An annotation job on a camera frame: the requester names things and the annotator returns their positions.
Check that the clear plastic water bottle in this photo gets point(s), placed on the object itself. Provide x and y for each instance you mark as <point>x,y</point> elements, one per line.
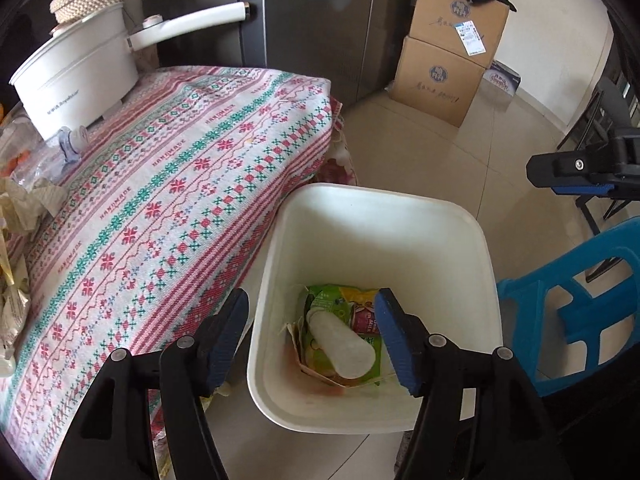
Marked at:
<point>52,160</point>

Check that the glass jar with tomatoes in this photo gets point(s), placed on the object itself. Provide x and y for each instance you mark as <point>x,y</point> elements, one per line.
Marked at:
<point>19,137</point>

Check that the grey refrigerator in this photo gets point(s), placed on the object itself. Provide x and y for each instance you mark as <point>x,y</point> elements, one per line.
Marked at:
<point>356,44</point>

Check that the white electric cooking pot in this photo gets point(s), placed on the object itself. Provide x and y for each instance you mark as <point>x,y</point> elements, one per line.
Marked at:
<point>84,70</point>

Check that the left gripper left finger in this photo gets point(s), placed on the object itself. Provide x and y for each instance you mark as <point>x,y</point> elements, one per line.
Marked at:
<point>110,435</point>

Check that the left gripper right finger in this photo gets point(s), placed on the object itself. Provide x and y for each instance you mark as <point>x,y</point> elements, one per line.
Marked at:
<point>480,415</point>

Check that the white plastic bottle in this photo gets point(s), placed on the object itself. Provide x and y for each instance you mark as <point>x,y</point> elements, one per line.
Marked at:
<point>350,355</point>

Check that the patterned striped tablecloth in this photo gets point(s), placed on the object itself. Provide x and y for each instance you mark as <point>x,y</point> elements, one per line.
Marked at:
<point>163,217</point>

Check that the lower cardboard box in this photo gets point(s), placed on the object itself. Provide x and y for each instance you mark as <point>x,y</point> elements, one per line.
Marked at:
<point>436,82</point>

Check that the red drink can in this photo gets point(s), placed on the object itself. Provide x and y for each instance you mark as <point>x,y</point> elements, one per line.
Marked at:
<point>363,320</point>

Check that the upper cardboard box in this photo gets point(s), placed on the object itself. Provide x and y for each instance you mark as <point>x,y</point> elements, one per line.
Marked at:
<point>472,31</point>

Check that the blue plastic stool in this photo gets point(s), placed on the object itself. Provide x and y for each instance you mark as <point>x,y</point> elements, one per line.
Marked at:
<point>586,316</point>

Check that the cardboard box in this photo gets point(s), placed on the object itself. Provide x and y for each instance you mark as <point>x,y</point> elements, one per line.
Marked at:
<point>436,82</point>
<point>472,31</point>

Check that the green snack bag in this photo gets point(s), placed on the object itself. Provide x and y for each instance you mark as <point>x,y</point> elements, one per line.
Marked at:
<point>338,299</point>

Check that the small blue white box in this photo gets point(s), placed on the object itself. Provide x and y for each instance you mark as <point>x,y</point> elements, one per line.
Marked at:
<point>503,77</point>

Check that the white paper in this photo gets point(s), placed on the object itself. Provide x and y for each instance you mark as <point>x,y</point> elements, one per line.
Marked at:
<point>23,209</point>

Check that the white trash bin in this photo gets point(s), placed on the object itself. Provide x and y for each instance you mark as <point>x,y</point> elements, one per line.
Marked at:
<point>432,254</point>

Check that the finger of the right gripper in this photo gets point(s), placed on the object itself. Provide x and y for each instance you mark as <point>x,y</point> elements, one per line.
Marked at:
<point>564,174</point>

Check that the white plastic wrapper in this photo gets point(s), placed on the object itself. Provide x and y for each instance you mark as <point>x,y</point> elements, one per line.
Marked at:
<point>15,304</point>

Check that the floral under tablecloth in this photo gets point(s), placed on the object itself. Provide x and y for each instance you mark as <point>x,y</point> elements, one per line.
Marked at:
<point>337,166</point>

